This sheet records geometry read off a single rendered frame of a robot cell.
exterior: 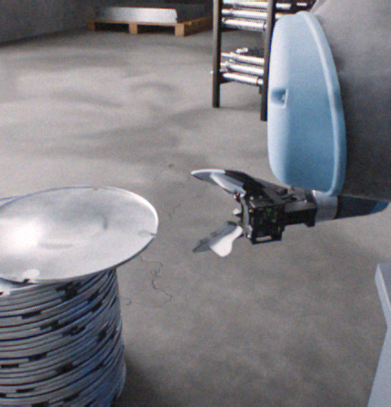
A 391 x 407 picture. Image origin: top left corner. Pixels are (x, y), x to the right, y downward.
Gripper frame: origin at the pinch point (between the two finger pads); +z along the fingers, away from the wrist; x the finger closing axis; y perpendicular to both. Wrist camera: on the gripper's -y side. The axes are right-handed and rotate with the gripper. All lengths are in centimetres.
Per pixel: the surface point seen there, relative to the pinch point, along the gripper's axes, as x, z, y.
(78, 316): 8.4, 19.9, 11.4
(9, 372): 15.0, 30.7, 13.4
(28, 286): 0.0, 25.5, 13.5
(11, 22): 25, 63, -454
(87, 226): -0.7, 16.8, 1.4
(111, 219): 0.0, 12.9, -1.1
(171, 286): 32.8, -1.0, -21.6
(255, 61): 10, -73, -153
